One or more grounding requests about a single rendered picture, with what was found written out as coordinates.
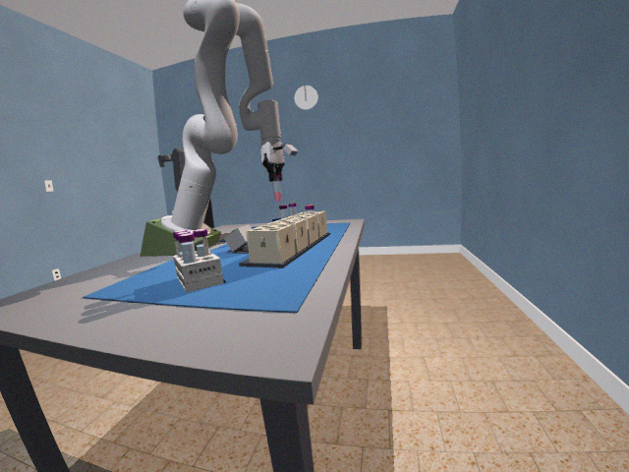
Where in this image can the white tube rack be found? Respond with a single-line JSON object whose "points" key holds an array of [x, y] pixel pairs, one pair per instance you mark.
{"points": [[201, 274]]}

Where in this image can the beige sloped box with green button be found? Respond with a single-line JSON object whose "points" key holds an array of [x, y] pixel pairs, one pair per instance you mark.
{"points": [[237, 240]]}

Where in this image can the blue bench mat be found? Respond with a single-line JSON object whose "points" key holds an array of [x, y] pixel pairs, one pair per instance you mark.
{"points": [[245, 288]]}

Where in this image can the beige block with holes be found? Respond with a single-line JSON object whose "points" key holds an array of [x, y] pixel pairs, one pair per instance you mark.
{"points": [[321, 221], [274, 244], [311, 225], [300, 232]]}

